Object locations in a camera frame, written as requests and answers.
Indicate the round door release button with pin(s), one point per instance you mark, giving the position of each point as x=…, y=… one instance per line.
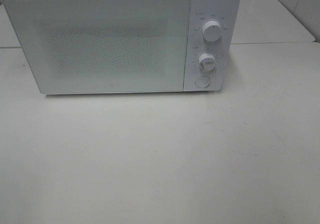
x=202, y=82

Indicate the white microwave knob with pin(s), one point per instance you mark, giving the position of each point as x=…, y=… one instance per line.
x=211, y=30
x=207, y=62

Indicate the white microwave door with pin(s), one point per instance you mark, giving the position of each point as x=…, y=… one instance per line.
x=103, y=46

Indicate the white microwave oven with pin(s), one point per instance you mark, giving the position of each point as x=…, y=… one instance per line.
x=212, y=8

